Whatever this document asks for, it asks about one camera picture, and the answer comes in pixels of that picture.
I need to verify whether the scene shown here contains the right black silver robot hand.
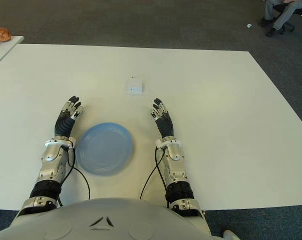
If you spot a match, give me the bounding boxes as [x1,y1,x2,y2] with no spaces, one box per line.
[150,97,176,139]

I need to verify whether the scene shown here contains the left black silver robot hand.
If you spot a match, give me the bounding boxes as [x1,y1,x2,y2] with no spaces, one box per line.
[54,95,85,139]

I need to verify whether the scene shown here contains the white charger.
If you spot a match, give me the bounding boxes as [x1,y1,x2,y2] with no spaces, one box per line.
[127,76,144,95]

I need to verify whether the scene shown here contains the blue round plate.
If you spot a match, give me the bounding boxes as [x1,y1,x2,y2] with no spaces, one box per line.
[75,121,136,177]

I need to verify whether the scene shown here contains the white side table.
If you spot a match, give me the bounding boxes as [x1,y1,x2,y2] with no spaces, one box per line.
[0,35,25,72]

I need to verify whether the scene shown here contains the grey robot torso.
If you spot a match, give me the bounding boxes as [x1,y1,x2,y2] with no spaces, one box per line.
[0,197,214,240]

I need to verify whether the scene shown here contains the bread roll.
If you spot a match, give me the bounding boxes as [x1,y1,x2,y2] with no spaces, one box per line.
[0,27,11,43]

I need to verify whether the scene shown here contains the white robot foot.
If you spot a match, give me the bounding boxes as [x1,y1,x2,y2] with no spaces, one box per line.
[222,229,239,240]

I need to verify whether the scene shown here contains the seated person grey trousers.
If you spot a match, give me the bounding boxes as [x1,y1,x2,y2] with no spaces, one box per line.
[257,0,302,38]

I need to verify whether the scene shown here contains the black office chair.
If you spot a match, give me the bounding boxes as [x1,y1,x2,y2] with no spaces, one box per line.
[272,0,302,33]

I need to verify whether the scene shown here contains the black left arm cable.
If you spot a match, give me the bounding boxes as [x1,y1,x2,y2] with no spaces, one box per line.
[57,142,92,208]

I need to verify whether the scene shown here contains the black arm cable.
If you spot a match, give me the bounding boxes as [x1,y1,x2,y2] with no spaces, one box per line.
[140,146,170,209]
[57,142,92,208]

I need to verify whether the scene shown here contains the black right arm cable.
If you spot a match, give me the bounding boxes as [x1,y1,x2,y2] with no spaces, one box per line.
[140,146,170,209]

